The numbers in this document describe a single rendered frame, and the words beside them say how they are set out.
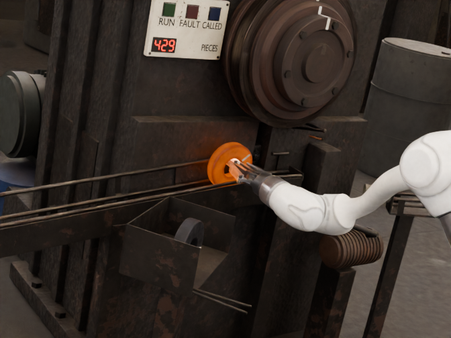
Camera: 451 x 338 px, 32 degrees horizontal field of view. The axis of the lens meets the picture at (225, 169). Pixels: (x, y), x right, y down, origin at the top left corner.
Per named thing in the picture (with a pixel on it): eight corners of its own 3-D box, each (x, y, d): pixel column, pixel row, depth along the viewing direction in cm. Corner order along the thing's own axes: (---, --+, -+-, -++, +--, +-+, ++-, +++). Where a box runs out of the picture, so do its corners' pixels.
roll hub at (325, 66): (264, 102, 235) (283, 10, 226) (331, 103, 251) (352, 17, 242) (275, 108, 230) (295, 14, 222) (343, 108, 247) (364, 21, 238)
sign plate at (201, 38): (143, 54, 227) (152, -8, 221) (215, 58, 242) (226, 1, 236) (146, 56, 225) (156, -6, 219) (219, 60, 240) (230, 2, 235)
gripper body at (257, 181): (255, 200, 228) (237, 187, 235) (277, 198, 233) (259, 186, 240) (261, 177, 226) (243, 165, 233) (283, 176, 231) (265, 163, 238)
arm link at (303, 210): (260, 210, 223) (290, 218, 232) (294, 235, 211) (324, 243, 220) (277, 176, 221) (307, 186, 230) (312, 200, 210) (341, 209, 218)
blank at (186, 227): (161, 277, 193) (174, 282, 192) (178, 217, 192) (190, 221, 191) (182, 271, 208) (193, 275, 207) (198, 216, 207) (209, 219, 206)
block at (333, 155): (291, 204, 277) (306, 140, 270) (308, 202, 282) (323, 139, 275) (311, 216, 269) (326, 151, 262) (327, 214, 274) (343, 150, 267)
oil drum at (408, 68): (333, 157, 547) (363, 32, 519) (391, 155, 582) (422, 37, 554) (394, 190, 502) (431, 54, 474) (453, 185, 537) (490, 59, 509)
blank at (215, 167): (217, 195, 249) (223, 200, 247) (199, 161, 239) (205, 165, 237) (253, 165, 253) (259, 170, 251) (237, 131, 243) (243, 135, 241)
